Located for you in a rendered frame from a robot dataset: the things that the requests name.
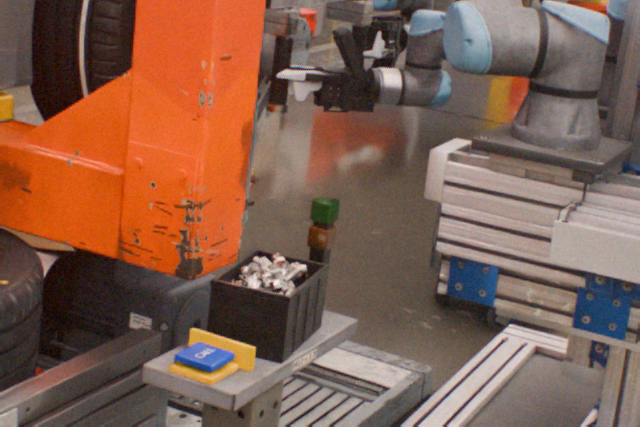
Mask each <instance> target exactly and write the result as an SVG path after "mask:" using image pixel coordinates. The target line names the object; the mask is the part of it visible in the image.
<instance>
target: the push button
mask: <svg viewBox="0 0 640 427"><path fill-rule="evenodd" d="M234 358H235V354H234V353H232V352H229V351H226V350H223V349H219V348H215V347H212V346H209V344H208V345H206V343H203V342H197V344H195V345H193V346H191V347H188V348H186V349H184V350H182V351H180V352H178V353H176V354H175V356H174V360H175V361H178V362H181V363H184V364H186V365H189V366H193V368H195V367H196V369H199V370H202V371H205V372H209V373H212V372H213V371H215V369H217V368H220V367H222V366H223V365H225V364H227V363H229V362H230V361H232V360H234Z"/></svg>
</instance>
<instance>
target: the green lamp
mask: <svg viewBox="0 0 640 427"><path fill-rule="evenodd" d="M339 204H340V201H339V200H336V199H332V198H328V197H324V196H321V197H319V198H316V199H314V200H313V201H312V209H311V219H312V220H315V221H318V223H322V224H326V225H329V224H331V223H334V221H336V220H337V219H338V213H339Z"/></svg>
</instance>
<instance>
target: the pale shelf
mask: <svg viewBox="0 0 640 427"><path fill-rule="evenodd" d="M357 324H358V320H357V319H355V318H351V317H348V316H345V315H341V314H337V313H333V312H330V311H327V310H323V316H322V325H321V328H320V329H319V330H317V331H316V332H315V333H314V334H313V335H312V336H311V337H310V338H309V339H308V340H306V341H305V342H304V343H303V344H302V345H301V346H300V347H298V348H297V349H296V350H295V352H294V353H293V354H292V355H291V356H290V357H289V358H288V359H287V360H286V361H285V362H284V363H283V364H281V363H277V362H272V361H267V360H263V359H259V358H255V364H254V370H253V371H248V370H244V369H241V368H238V369H237V370H235V371H234V373H232V374H230V375H228V376H227V377H225V378H223V379H221V380H219V381H217V382H215V383H213V384H212V385H210V384H207V383H204V382H201V381H198V380H195V379H191V378H188V377H185V376H182V375H179V374H176V373H173V372H170V371H169V366H170V365H172V363H174V362H176V361H175V360H174V356H175V354H176V353H178V352H180V351H182V350H184V349H186V348H188V345H189V341H187V343H185V344H183V345H181V346H180V347H178V348H176V349H174V350H172V351H170V352H168V353H166V354H163V355H161V356H159V357H157V358H155V359H153V360H151V362H149V363H147V364H145V365H144V369H142V383H145V384H149V385H152V386H155V387H158V388H161V389H163V390H166V391H169V392H173V393H176V394H179V395H182V396H185V397H188V398H191V399H194V400H196V401H200V402H203V403H206V404H209V405H212V406H215V407H218V408H221V409H225V410H228V411H230V412H233V411H235V410H237V409H238V408H240V407H242V406H243V405H245V404H246V403H248V402H251V401H252V400H254V399H255V398H257V396H259V395H260V394H262V393H263V392H265V391H267V390H268V389H270V388H271V387H273V386H275V385H276V384H279V383H280V382H282V381H284V380H285V379H287V378H288V377H290V376H292V374H293V373H295V372H296V371H298V370H300V369H301V368H303V367H305V366H306V365H309V364H310V363H312V362H314V361H315V360H317V359H318V358H320V357H322V356H323V355H325V354H326V353H328V352H330V351H331V349H333V348H334V347H336V346H339V345H340V344H342V343H343V342H345V341H347V340H348V339H350V338H351V337H353V336H355V335H356V332H357ZM233 399H234V402H233Z"/></svg>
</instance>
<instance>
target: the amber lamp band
mask: <svg viewBox="0 0 640 427"><path fill-rule="evenodd" d="M336 230H337V229H336V227H332V228H330V229H328V230H325V229H321V228H317V227H314V226H311V227H310V228H309V236H308V246H309V247H312V248H316V249H319V250H323V251H326V250H328V249H330V248H332V247H334V245H335V238H336Z"/></svg>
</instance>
